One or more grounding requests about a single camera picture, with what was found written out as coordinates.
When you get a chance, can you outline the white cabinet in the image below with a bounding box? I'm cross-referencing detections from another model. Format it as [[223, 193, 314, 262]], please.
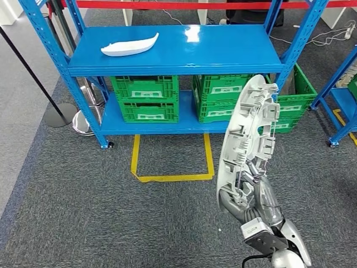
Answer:
[[320, 7, 346, 30]]

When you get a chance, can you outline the black stanchion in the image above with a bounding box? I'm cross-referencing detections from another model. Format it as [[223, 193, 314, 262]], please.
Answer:
[[0, 26, 78, 129]]

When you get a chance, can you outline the white plastic car trim part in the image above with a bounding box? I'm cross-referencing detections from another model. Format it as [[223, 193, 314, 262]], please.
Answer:
[[100, 32, 159, 58]]

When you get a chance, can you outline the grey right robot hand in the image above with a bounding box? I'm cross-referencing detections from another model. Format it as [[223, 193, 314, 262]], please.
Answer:
[[218, 161, 285, 227]]

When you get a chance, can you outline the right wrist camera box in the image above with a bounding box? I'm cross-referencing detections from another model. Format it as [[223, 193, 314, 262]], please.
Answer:
[[240, 217, 289, 257]]

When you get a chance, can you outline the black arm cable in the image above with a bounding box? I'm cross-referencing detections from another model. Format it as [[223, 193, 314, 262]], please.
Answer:
[[242, 254, 272, 268]]

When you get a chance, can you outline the black office chair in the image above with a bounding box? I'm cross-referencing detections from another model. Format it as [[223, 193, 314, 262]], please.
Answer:
[[226, 9, 285, 27]]

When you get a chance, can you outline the blue metal shelf rack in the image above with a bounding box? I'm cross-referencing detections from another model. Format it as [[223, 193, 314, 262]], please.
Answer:
[[17, 0, 330, 150], [309, 44, 357, 148]]

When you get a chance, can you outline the grey plastic wheel hubcap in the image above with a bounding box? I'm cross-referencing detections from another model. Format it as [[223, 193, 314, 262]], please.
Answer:
[[216, 74, 281, 216]]

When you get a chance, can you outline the white desk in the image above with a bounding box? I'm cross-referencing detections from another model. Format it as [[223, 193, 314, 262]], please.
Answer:
[[122, 9, 208, 27]]

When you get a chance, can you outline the chrome stanchion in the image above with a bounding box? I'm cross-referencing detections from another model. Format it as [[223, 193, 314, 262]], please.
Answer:
[[51, 0, 104, 109], [46, 0, 106, 136]]

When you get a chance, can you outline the yellow floor tape outline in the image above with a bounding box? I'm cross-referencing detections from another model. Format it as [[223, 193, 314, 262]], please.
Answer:
[[131, 133, 215, 184]]

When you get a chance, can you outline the brown cardboard sheet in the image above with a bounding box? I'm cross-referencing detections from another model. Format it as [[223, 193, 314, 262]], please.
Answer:
[[275, 70, 297, 96]]

